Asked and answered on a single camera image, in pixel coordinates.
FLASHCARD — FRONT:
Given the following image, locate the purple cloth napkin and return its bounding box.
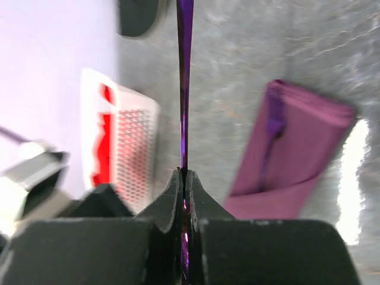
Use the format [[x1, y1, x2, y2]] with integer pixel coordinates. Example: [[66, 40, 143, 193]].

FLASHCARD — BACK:
[[223, 80, 356, 219]]

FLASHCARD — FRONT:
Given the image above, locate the purple spoon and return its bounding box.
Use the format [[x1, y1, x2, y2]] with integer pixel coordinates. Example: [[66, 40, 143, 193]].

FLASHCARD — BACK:
[[176, 0, 194, 284]]

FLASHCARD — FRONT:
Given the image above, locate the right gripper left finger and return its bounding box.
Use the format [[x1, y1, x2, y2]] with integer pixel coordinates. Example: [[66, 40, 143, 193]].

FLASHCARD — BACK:
[[1, 170, 183, 284]]

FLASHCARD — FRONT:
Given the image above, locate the red cloth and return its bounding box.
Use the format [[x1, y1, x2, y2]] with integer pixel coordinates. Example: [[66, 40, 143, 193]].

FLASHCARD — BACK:
[[91, 83, 114, 186]]

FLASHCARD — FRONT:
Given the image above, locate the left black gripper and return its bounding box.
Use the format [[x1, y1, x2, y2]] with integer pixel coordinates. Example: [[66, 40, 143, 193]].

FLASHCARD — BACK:
[[20, 170, 134, 221]]

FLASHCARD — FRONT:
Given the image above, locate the white plastic basket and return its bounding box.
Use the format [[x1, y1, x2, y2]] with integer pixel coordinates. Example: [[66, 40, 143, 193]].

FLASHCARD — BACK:
[[80, 68, 160, 214]]

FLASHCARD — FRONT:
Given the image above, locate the black bucket hat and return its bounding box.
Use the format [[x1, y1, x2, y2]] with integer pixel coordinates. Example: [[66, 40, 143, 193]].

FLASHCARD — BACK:
[[118, 0, 160, 37]]

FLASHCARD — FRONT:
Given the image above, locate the purple fork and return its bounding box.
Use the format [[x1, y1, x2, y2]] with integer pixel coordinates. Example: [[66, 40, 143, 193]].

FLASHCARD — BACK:
[[258, 87, 286, 192]]

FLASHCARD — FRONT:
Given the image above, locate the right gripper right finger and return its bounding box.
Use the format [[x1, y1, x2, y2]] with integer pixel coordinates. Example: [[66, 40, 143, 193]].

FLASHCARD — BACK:
[[184, 170, 360, 284]]

